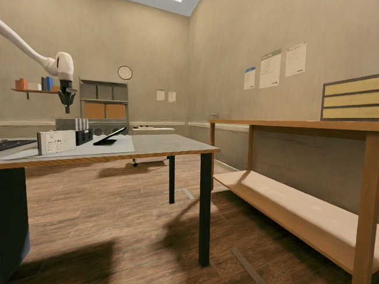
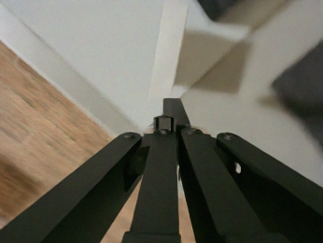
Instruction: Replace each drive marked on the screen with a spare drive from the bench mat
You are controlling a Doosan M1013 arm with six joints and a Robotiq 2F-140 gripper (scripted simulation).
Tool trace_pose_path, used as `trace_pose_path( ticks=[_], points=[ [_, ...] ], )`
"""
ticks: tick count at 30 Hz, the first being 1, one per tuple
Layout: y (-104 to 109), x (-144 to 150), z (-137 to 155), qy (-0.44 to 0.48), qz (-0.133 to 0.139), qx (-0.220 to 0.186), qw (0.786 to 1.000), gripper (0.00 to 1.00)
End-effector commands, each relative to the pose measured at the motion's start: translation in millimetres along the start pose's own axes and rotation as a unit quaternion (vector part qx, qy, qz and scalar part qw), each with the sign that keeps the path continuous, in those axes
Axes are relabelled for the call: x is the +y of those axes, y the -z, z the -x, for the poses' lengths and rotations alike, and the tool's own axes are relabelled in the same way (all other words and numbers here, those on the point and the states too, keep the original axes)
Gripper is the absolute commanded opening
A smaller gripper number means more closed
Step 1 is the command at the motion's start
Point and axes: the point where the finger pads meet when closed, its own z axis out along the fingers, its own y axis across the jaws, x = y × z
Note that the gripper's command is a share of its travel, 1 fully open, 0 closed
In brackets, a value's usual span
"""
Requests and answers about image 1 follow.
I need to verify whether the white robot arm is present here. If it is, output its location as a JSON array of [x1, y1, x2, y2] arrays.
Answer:
[[0, 21, 73, 82]]

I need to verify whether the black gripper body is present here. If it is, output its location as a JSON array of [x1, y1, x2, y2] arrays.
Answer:
[[59, 80, 72, 95]]

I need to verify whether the white hard drive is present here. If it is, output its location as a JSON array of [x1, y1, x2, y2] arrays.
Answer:
[[37, 130, 76, 156]]

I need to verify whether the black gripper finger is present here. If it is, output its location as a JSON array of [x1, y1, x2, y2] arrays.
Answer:
[[67, 92, 76, 107], [57, 90, 69, 114]]

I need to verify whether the grey flat mat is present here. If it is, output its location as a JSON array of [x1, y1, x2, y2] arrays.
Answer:
[[0, 136, 135, 160]]

